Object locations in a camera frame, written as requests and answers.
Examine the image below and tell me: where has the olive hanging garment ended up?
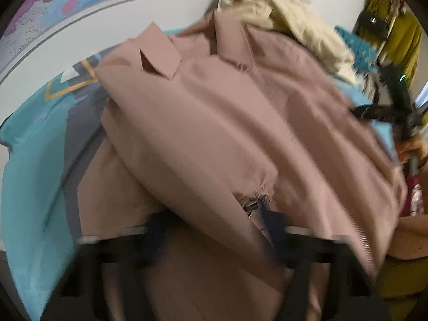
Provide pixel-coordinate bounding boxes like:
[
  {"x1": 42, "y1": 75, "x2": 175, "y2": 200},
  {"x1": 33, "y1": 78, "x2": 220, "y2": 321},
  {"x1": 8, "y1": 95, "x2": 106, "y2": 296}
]
[{"x1": 356, "y1": 0, "x2": 423, "y2": 85}]

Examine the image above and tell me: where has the white curved headboard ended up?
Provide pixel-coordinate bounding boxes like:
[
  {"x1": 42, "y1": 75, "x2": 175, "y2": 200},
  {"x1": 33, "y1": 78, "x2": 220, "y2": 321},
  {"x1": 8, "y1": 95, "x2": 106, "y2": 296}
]
[{"x1": 1, "y1": 0, "x2": 216, "y2": 118}]

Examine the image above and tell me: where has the person's right hand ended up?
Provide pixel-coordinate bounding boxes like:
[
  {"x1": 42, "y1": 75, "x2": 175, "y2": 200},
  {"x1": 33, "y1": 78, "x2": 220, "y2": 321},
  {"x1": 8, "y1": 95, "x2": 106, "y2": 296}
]
[{"x1": 395, "y1": 135, "x2": 427, "y2": 169}]

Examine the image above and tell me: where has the beige jacket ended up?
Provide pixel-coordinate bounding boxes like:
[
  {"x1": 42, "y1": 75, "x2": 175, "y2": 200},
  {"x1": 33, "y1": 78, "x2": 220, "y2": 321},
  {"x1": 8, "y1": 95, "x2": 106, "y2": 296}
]
[{"x1": 217, "y1": 0, "x2": 356, "y2": 84}]

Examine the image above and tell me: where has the teal grey bed sheet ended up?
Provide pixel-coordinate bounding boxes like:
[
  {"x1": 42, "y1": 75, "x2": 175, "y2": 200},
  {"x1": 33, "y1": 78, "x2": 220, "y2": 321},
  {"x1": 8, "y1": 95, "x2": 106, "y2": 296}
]
[{"x1": 0, "y1": 28, "x2": 188, "y2": 321}]

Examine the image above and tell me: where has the teal patterned pillow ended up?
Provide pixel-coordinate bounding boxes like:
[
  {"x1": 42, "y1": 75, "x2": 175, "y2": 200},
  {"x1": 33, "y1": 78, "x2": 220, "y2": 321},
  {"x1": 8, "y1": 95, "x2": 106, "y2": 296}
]
[{"x1": 334, "y1": 25, "x2": 378, "y2": 73}]

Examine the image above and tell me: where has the pink jacket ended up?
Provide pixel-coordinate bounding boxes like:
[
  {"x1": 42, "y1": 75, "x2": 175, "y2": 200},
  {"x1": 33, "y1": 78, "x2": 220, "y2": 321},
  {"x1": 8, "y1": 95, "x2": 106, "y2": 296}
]
[{"x1": 78, "y1": 12, "x2": 406, "y2": 320}]

